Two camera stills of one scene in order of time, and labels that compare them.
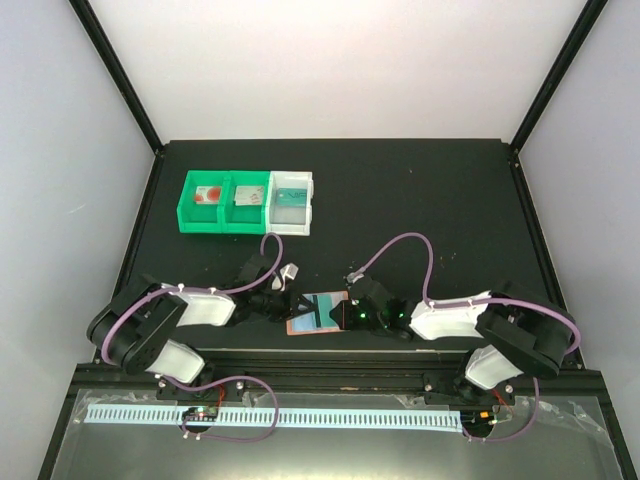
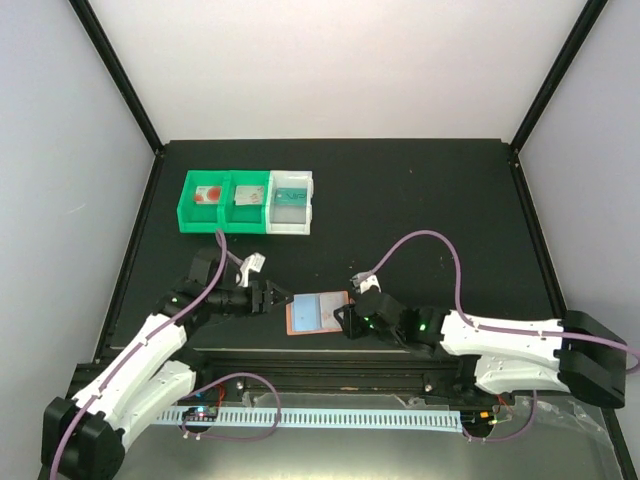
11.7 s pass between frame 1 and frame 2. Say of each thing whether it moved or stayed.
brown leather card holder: stayed
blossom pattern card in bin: stayed
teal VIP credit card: moved
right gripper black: stayed
